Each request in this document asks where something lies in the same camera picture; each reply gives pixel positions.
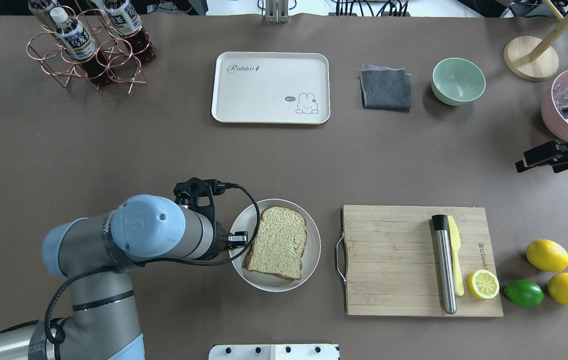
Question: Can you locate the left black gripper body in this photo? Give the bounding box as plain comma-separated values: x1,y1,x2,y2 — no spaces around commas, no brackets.
212,221,229,259

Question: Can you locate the white round plate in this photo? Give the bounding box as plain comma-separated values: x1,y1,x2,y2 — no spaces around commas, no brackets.
232,199,321,293

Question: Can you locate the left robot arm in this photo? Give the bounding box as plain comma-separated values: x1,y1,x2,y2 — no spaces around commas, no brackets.
0,191,252,360

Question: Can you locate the cream rabbit tray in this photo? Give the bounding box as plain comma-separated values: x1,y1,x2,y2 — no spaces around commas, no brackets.
211,51,331,126

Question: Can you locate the wooden stand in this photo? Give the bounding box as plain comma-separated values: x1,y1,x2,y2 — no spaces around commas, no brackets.
503,9,568,82

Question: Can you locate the upper whole lemon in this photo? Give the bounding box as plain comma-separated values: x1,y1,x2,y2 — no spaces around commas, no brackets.
525,239,568,272

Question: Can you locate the mint green bowl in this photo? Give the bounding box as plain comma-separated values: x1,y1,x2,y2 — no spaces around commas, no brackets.
430,57,486,106

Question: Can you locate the yellow plastic knife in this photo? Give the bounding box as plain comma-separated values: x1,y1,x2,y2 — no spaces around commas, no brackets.
447,215,465,297

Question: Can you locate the green lime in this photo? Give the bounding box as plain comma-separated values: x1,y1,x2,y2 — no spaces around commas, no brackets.
503,279,545,308

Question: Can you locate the lemon half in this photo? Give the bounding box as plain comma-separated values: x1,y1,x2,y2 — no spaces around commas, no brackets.
467,269,500,300

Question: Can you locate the bamboo cutting board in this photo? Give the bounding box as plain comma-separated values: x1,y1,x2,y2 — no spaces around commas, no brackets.
342,204,496,317

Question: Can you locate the grey folded cloth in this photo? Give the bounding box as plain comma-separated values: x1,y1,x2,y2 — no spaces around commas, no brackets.
359,64,412,112

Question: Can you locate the right tea bottle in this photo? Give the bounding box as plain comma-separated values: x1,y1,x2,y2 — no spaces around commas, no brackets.
103,0,156,63

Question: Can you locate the tea bottle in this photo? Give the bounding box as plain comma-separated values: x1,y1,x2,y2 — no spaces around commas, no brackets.
103,0,156,63
49,6,111,86
27,0,59,31

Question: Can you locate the front tea bottle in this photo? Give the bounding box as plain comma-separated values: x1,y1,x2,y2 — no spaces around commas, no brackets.
49,6,111,86

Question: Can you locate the left rear tea bottle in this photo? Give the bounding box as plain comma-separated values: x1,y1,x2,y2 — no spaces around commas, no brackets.
27,0,59,31

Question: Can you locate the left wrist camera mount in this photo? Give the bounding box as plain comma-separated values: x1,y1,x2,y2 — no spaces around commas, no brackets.
173,177,229,223

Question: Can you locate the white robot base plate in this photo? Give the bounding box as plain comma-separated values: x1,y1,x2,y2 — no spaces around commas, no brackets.
208,342,341,360

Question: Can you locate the black cables bundle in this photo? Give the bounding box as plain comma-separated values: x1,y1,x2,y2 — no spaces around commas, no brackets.
331,0,411,18

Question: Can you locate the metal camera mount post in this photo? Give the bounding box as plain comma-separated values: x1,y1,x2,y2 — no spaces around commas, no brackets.
256,0,297,24

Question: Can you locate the copper wire bottle rack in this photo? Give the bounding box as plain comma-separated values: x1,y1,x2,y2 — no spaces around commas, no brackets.
26,0,148,94

